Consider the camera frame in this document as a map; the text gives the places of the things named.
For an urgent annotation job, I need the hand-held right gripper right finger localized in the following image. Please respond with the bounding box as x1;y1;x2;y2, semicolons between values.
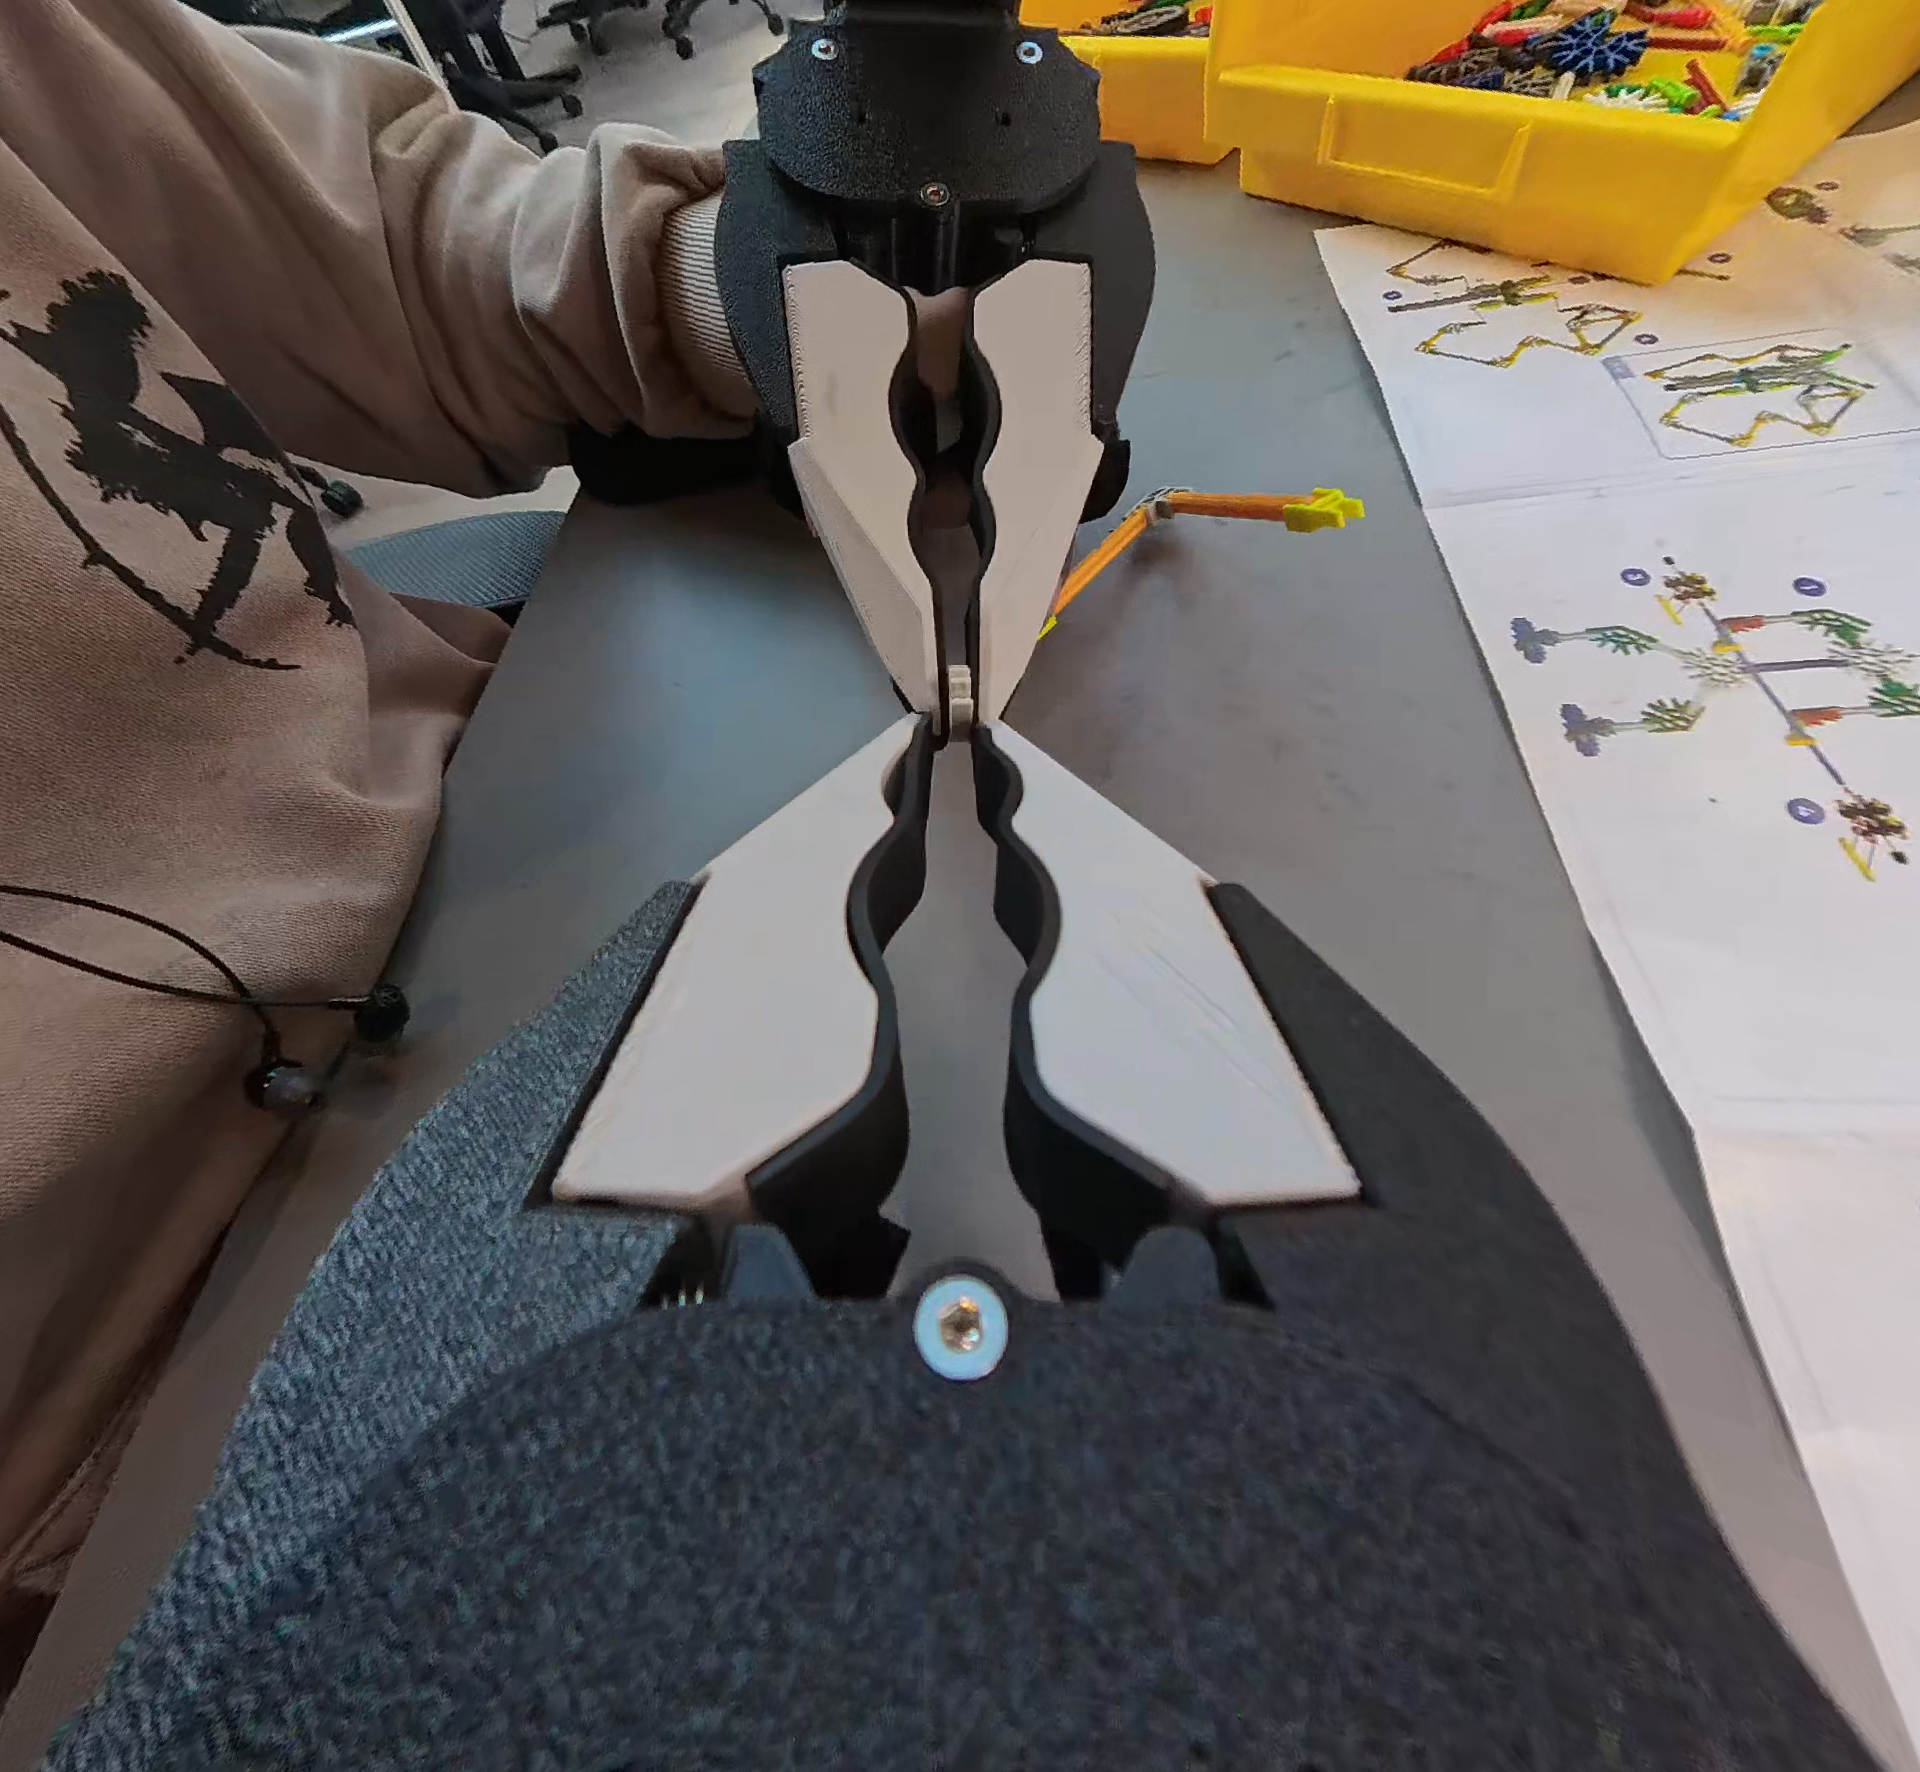
968;726;1362;1263

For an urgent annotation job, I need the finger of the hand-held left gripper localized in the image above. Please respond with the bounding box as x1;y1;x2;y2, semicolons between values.
965;259;1094;731
782;260;947;731

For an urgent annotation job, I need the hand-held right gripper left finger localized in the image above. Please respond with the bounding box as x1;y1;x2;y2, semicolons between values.
550;719;940;1263

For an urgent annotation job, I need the orange toy rod chain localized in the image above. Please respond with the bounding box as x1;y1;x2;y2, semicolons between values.
1043;483;1369;645

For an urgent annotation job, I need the yellow plastic bin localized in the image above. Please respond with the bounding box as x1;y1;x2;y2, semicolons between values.
1019;0;1262;165
1203;0;1920;289

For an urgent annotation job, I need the person's left forearm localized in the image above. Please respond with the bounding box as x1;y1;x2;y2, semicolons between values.
300;121;758;498

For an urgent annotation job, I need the grey desk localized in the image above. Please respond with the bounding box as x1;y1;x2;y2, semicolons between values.
0;136;1920;1772

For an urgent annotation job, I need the grey chair seat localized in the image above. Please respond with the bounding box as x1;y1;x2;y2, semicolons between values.
350;505;573;622

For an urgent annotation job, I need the printed instruction sheet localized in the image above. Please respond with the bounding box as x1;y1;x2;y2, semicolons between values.
1317;152;1920;1720

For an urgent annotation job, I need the person in beige sweatshirt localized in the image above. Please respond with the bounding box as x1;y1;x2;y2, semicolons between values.
0;0;755;1665

